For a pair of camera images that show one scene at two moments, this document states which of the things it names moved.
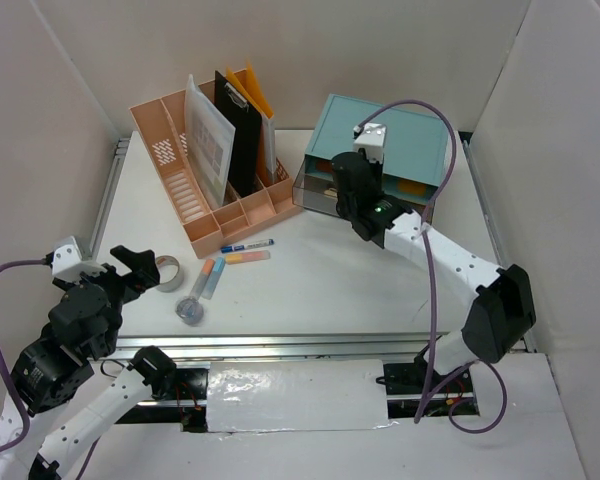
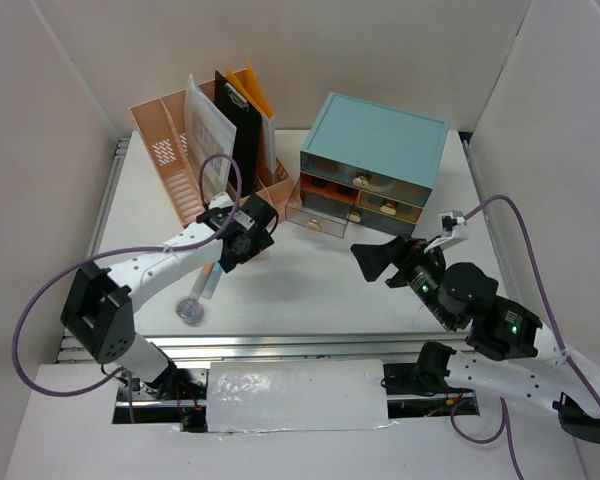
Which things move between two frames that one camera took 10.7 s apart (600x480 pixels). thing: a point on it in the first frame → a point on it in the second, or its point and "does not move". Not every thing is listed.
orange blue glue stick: x=202 y=278 does not move
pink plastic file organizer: x=164 y=125 does not move
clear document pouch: x=210 y=139 does not move
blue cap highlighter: x=213 y=278 does not move
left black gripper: x=144 y=275 → x=259 y=242
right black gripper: x=378 y=169 → x=400 y=252
